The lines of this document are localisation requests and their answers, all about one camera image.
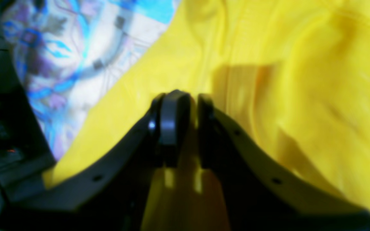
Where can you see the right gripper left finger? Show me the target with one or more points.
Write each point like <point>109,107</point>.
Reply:
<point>110,194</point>

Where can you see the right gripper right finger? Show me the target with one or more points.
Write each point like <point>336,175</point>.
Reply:
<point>260,194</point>

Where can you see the yellow T-shirt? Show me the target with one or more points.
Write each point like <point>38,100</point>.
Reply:
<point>295,74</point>

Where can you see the patterned blue tablecloth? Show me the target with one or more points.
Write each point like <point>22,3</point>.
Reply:
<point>68,54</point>

